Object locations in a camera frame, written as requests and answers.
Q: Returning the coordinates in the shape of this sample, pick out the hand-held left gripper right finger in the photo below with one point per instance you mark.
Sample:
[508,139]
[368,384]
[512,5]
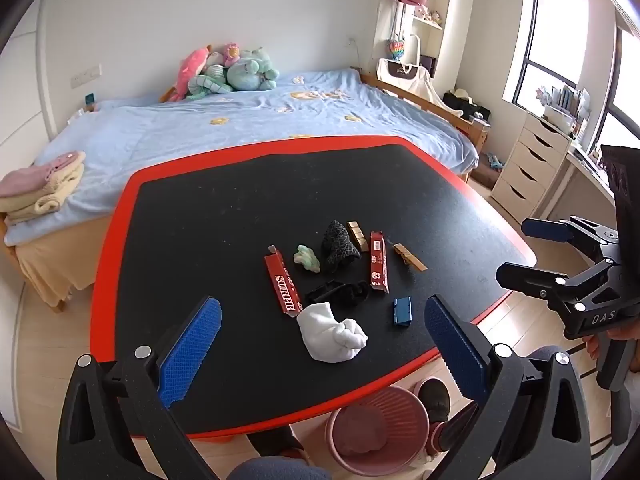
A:
[452,345]

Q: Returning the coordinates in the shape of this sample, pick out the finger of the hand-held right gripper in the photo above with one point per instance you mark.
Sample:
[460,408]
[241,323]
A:
[545,229]
[525,277]

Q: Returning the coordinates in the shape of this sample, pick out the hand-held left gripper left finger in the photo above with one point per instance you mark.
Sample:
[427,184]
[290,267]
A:
[192,345]

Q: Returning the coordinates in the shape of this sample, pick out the blue metal clip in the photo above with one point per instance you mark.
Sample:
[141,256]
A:
[402,311]

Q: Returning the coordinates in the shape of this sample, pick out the wooden clothespin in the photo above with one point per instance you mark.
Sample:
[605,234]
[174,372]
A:
[410,258]

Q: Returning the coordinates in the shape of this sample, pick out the long red cardboard box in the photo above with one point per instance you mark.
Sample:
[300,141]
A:
[282,282]

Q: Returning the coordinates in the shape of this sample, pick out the narrow red cardboard box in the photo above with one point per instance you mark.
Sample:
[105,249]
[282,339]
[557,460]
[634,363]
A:
[378,262]

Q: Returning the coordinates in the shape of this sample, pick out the pink plastic waste bin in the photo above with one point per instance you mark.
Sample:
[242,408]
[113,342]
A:
[370,425]

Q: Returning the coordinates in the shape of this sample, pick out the white sock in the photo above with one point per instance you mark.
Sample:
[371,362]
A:
[327,332]

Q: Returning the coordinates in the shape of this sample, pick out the green and white wrapper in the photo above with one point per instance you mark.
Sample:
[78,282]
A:
[306,259]

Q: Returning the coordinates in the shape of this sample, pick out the black mesh cloth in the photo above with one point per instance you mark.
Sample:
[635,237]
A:
[337,247]

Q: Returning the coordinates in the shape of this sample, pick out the person's right hand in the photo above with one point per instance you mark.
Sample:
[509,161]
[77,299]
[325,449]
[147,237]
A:
[592,346]

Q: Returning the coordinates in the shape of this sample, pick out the person's right slipper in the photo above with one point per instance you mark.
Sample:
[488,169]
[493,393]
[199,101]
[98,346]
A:
[432,397]

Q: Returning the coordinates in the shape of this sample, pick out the white drawer cabinet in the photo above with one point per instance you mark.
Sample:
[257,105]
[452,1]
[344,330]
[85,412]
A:
[530,165]

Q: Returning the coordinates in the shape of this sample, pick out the white desk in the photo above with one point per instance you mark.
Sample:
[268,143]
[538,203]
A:
[587,170]

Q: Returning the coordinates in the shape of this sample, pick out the blue toy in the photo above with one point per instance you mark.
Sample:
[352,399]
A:
[495,161]

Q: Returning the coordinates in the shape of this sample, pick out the white desktop organizer with books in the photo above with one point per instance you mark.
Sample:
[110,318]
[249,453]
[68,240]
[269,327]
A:
[562,110]

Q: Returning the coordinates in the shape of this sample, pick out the black plastic clip box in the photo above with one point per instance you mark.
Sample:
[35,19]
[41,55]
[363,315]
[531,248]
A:
[324,292]

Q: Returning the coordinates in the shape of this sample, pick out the black bag with hat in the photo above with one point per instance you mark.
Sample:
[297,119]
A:
[467,107]

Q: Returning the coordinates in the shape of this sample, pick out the strip of wooden blocks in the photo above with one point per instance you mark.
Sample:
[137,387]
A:
[358,236]

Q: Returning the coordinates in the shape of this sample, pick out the wooden bed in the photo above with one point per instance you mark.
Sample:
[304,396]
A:
[450,112]

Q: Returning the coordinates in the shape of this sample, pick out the person's left leg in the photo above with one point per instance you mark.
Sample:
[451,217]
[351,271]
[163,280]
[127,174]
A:
[280,470]

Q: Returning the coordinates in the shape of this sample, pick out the yellow bed skirt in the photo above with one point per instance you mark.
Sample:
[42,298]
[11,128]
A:
[65,260]

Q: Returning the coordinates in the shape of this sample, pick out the window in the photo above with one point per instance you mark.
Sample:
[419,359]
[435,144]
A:
[555,35]

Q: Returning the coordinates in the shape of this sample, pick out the folded yellow towel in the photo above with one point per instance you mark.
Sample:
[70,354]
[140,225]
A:
[40,200]

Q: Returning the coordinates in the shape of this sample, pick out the white tote bag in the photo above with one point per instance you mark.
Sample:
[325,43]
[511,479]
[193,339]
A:
[397,75]

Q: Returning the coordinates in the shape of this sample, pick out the folded pink towel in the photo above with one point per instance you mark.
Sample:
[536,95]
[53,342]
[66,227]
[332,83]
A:
[35,175]

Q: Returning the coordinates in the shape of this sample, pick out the rainbow heart bag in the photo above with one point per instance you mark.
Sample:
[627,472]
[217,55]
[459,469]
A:
[395,50]

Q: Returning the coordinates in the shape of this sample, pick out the green striped plush toy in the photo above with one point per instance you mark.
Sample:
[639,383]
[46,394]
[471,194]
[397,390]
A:
[207,84]

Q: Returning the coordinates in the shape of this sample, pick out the small teal bedside object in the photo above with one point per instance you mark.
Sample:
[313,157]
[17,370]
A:
[90,98]

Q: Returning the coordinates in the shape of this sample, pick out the teal plush toy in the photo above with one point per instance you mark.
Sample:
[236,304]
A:
[250,72]

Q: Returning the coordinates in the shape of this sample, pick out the small pink yellow plush toy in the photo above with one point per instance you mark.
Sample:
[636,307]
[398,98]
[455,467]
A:
[231,52]

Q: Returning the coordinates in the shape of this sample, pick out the white wall shelf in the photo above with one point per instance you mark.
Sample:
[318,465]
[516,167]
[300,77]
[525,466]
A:
[430,30]

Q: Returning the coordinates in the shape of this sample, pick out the white wall switch panel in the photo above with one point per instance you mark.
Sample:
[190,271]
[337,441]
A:
[86,75]

